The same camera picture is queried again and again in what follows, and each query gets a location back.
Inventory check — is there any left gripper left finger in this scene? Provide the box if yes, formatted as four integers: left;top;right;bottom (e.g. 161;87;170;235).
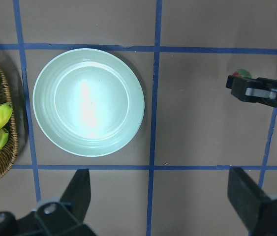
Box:
35;169;91;236

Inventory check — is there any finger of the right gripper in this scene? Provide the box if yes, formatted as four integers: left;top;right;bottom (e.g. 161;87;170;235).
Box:
226;75;277;108

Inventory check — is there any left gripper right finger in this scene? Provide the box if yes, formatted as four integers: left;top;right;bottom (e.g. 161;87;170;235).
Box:
227;167;277;236

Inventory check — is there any light green plate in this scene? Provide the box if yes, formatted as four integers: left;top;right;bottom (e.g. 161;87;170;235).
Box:
32;48;145;157

